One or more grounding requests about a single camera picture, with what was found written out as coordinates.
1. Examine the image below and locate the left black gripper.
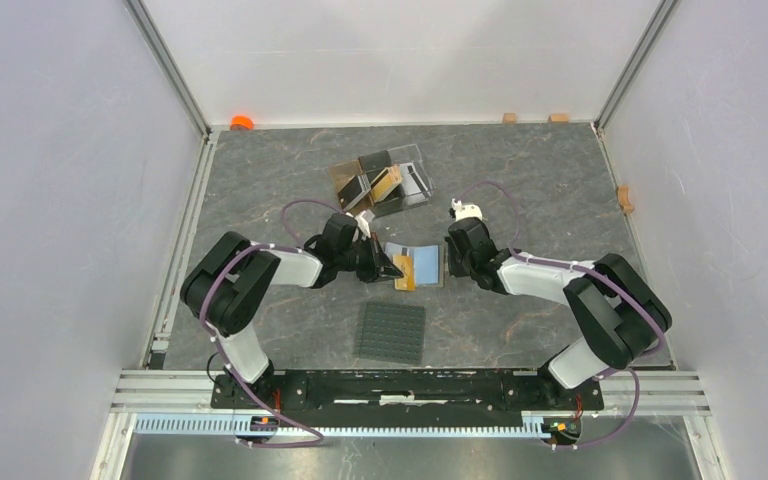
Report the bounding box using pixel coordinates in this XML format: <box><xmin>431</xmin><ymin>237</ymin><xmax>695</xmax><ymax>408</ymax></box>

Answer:
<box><xmin>336</xmin><ymin>232</ymin><xmax>402</xmax><ymax>283</ymax></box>

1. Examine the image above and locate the gold credit card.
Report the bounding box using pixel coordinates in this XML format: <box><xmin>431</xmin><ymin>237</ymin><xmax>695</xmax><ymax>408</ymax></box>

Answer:
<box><xmin>393</xmin><ymin>254</ymin><xmax>416</xmax><ymax>292</ymax></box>

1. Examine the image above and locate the white blue credit card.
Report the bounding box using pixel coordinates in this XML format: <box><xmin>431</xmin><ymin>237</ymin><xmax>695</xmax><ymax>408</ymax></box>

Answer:
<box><xmin>384</xmin><ymin>242</ymin><xmax>414</xmax><ymax>260</ymax></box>

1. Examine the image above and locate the grey blue card holder wallet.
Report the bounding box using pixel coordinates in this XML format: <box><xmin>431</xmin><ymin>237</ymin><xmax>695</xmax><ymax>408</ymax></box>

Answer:
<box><xmin>409</xmin><ymin>244</ymin><xmax>445</xmax><ymax>287</ymax></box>

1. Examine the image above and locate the clear card stand tray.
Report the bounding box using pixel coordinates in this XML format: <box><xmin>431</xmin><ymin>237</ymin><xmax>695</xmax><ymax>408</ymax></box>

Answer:
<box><xmin>387</xmin><ymin>144</ymin><xmax>435</xmax><ymax>211</ymax></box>

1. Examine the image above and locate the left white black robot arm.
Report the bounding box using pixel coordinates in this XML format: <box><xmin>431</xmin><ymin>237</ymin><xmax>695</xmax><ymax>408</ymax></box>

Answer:
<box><xmin>179</xmin><ymin>213</ymin><xmax>404</xmax><ymax>408</ymax></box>

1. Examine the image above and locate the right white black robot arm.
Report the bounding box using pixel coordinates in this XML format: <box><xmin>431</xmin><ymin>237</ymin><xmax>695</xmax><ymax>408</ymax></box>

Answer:
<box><xmin>445</xmin><ymin>217</ymin><xmax>672</xmax><ymax>408</ymax></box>

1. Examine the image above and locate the white striped card stack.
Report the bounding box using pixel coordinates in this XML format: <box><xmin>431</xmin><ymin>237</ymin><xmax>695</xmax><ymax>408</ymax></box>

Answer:
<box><xmin>399</xmin><ymin>163</ymin><xmax>431</xmax><ymax>205</ymax></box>

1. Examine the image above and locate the gold card stack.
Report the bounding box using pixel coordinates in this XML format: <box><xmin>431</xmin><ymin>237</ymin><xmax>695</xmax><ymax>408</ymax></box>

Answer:
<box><xmin>369</xmin><ymin>165</ymin><xmax>403</xmax><ymax>204</ymax></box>

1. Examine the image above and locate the dark grey studded baseplate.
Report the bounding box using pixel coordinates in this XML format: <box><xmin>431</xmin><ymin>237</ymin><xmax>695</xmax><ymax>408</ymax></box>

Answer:
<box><xmin>355</xmin><ymin>301</ymin><xmax>426</xmax><ymax>365</ymax></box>

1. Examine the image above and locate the curved wooden piece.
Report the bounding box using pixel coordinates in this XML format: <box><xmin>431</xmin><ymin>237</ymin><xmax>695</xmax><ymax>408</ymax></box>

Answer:
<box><xmin>616</xmin><ymin>185</ymin><xmax>635</xmax><ymax>215</ymax></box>

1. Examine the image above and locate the right small wooden block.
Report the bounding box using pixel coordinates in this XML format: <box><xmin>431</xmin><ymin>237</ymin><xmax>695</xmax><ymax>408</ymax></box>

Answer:
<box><xmin>548</xmin><ymin>113</ymin><xmax>570</xmax><ymax>123</ymax></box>

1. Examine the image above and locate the orange round cap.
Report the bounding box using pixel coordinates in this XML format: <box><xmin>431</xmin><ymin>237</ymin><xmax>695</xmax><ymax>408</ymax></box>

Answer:
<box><xmin>229</xmin><ymin>115</ymin><xmax>254</xmax><ymax>131</ymax></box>

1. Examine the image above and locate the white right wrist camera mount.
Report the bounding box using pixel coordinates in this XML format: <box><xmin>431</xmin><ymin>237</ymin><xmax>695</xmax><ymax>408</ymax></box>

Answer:
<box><xmin>449</xmin><ymin>199</ymin><xmax>484</xmax><ymax>221</ymax></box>

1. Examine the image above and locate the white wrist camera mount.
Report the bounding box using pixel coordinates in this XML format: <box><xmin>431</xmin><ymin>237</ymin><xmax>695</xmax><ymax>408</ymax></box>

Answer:
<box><xmin>351</xmin><ymin>210</ymin><xmax>376</xmax><ymax>239</ymax></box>
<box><xmin>449</xmin><ymin>199</ymin><xmax>484</xmax><ymax>221</ymax></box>

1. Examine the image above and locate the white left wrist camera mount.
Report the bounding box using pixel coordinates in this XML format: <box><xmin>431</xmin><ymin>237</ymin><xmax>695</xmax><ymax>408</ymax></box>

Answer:
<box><xmin>351</xmin><ymin>210</ymin><xmax>376</xmax><ymax>239</ymax></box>

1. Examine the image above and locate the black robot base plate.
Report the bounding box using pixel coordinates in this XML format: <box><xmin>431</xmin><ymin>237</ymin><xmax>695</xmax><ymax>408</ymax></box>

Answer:
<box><xmin>211</xmin><ymin>368</ymin><xmax>605</xmax><ymax>429</ymax></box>

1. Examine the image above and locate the slotted cable duct strip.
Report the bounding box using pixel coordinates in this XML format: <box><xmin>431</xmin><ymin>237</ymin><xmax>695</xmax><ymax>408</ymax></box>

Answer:
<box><xmin>134</xmin><ymin>413</ymin><xmax>550</xmax><ymax>440</ymax></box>

